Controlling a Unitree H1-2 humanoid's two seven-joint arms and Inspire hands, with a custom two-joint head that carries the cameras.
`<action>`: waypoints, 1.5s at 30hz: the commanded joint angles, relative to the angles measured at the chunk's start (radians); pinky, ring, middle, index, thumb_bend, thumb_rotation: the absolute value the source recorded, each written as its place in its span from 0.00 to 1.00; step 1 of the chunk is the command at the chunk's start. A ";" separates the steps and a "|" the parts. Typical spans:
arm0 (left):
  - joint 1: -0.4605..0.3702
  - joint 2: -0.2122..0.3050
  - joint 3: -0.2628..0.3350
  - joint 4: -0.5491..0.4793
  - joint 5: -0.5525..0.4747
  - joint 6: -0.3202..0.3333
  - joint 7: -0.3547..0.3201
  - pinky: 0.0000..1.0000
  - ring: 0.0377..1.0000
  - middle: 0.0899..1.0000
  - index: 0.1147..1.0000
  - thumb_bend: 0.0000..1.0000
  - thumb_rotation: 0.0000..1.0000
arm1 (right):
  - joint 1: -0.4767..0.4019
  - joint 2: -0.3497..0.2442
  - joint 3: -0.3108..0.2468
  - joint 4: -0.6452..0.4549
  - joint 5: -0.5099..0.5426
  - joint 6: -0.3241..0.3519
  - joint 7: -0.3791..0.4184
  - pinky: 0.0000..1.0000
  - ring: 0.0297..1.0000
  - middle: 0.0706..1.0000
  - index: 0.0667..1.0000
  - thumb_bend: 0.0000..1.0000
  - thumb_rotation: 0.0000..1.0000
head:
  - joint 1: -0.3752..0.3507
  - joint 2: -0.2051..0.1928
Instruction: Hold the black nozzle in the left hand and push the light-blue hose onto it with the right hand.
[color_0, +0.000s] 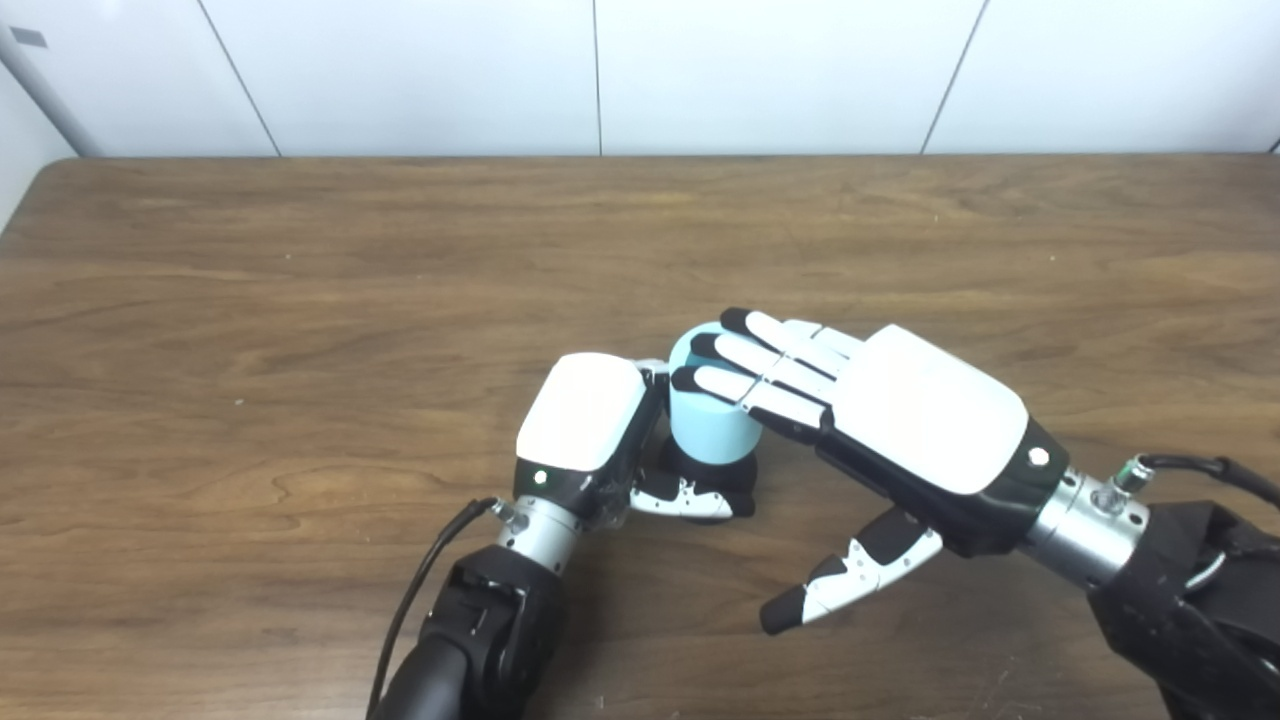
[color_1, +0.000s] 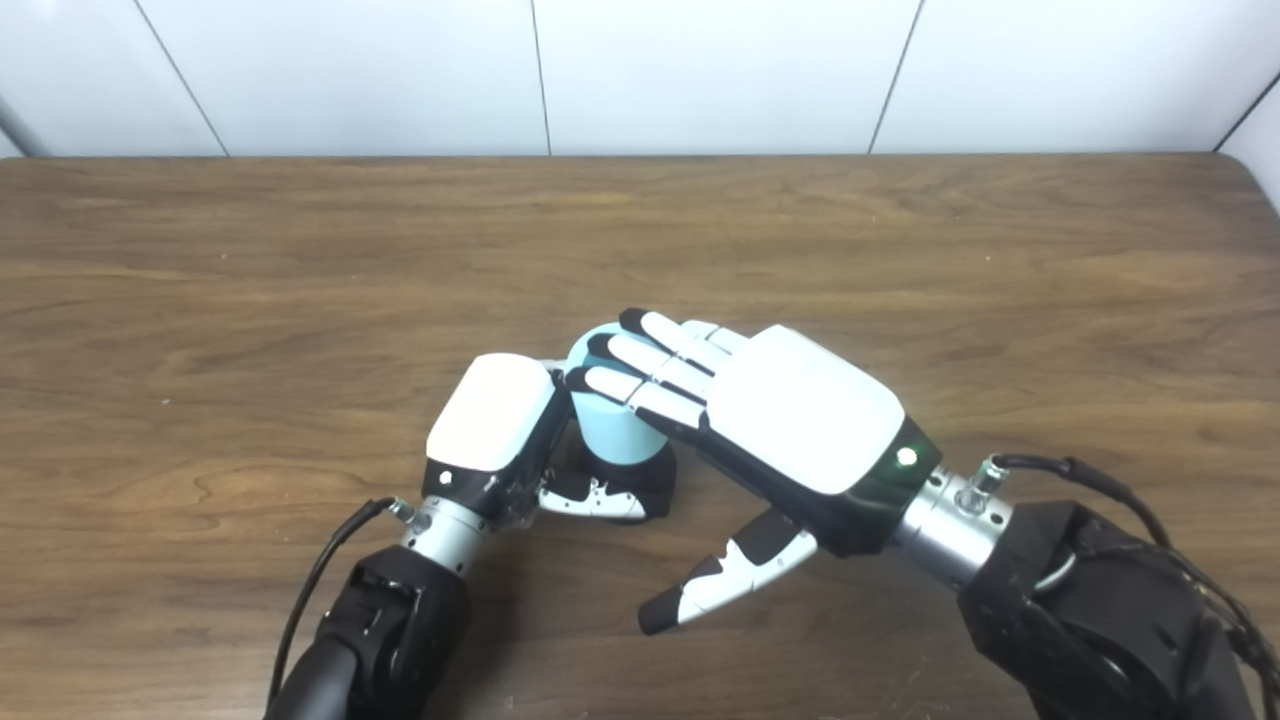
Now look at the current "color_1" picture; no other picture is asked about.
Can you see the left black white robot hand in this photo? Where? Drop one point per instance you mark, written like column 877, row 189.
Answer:
column 490, row 410

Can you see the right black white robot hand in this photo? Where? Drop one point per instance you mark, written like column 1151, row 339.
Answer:
column 800, row 410

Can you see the black cone nozzle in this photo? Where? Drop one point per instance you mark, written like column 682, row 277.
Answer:
column 650, row 478

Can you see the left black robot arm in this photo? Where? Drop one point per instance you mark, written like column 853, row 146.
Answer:
column 390, row 620

